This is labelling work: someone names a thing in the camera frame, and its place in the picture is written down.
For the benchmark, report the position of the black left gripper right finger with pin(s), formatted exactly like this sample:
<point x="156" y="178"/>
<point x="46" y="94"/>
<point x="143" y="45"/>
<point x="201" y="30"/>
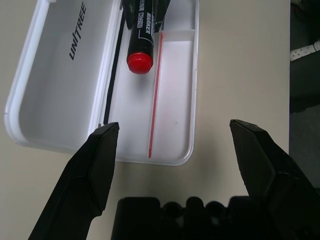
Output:
<point x="275" y="170"/>

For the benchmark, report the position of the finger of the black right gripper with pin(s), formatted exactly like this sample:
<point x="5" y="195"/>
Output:
<point x="127" y="12"/>
<point x="161" y="15"/>

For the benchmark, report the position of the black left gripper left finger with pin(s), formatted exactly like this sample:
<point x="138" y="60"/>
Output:
<point x="85" y="175"/>

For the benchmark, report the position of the black red whiteboard marker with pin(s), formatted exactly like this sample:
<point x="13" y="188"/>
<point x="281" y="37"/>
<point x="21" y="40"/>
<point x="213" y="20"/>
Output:
<point x="140" y="50"/>

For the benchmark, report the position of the white plastic pencil case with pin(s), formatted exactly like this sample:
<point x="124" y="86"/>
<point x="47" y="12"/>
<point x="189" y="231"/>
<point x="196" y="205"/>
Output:
<point x="62" y="100"/>

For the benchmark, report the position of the white power strip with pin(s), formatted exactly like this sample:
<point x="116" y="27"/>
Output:
<point x="305" y="50"/>

